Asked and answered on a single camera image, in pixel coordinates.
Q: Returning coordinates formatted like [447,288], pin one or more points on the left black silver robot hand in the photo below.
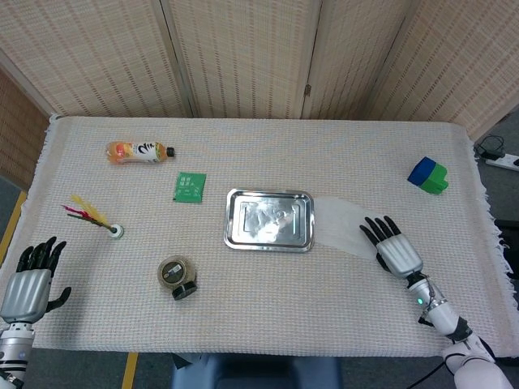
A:
[26,296]

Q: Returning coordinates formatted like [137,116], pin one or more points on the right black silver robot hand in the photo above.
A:
[399,255]

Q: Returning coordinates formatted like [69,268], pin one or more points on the white paper sheet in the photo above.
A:
[344,227]

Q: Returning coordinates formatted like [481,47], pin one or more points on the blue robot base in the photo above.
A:
[259,373]

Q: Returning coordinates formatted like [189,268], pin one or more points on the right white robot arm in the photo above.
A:
[446,320]

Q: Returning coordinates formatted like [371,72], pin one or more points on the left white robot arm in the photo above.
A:
[14,352]

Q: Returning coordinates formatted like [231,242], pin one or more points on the silver metal tray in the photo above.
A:
[267,221]

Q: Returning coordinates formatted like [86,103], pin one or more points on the blue and green block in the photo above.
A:
[427,175]

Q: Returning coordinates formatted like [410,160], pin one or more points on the feather shuttlecock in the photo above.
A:
[95,216]

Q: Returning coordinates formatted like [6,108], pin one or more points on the white power strip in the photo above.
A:
[503,162]

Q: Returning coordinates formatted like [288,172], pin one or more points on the glass jar black lid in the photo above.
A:
[174,273]

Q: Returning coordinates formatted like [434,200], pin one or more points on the white woven tablecloth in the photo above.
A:
[259,316]

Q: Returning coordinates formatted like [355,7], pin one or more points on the orange drink bottle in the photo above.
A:
[138,152]

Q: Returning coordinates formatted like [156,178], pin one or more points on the metal screen hinge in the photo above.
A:
[307,90]

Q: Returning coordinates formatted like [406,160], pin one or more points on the green paper packet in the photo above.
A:
[189,187]

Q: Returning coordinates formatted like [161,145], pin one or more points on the woven folding screen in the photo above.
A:
[243,56]

